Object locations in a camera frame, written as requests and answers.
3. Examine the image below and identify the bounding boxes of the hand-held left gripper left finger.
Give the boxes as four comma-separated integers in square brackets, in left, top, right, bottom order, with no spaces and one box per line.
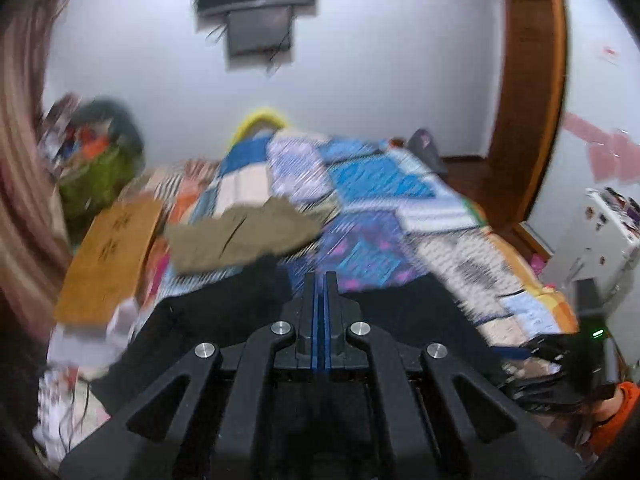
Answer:
[59,271,321,480]

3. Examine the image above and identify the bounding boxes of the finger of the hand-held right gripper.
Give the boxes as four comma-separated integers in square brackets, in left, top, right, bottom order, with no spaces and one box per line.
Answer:
[501,370,576,410]
[521,333,576,367]

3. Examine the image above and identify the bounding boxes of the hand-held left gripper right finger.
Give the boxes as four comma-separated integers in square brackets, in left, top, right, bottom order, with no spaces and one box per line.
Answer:
[323,271,587,480]

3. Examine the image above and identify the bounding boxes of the black pants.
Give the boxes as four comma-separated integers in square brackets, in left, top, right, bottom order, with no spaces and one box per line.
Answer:
[90,254,531,417]

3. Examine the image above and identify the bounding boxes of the person's right forearm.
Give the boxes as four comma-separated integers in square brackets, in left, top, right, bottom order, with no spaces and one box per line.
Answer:
[586,381,640,457]

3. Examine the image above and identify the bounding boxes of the khaki pants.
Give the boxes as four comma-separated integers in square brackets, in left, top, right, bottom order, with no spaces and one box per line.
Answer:
[164,197,327,275]

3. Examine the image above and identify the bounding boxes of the white cabinet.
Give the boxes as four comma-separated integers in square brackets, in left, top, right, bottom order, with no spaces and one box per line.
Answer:
[542,187,640,322]

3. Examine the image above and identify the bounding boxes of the blue patchwork blanket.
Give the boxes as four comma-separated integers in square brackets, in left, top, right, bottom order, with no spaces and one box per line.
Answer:
[147,129,582,363]

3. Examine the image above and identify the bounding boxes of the orange striped bedsheet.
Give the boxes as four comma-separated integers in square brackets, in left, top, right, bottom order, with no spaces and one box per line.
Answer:
[124,159,222,222]

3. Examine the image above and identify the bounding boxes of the green bag with clutter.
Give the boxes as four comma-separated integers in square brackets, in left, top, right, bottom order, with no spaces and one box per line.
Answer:
[57,144,147,222]

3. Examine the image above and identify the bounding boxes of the white printed cloth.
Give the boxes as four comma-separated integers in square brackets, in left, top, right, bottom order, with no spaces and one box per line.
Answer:
[32,364,112,462]

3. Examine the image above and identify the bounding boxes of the grey plush toy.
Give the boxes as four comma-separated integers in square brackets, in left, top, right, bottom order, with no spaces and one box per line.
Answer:
[79,97,147,162]

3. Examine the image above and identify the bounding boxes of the striped pink gold curtain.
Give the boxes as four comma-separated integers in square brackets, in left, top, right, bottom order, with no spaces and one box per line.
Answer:
[0,0,72,323]

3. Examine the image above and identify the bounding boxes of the pink wall papers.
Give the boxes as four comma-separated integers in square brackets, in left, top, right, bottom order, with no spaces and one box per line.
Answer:
[562,112,640,184]

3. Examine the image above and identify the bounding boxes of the wooden door frame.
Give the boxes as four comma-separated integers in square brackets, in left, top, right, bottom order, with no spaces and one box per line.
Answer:
[459,0,569,233]

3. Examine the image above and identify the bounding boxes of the black monitor cable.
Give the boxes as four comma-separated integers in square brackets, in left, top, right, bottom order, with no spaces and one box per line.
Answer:
[264,34,295,75]
[206,19,230,45]

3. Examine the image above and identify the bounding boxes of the small black wall monitor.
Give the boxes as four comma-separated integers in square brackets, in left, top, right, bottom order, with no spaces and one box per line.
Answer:
[224,4,297,62]

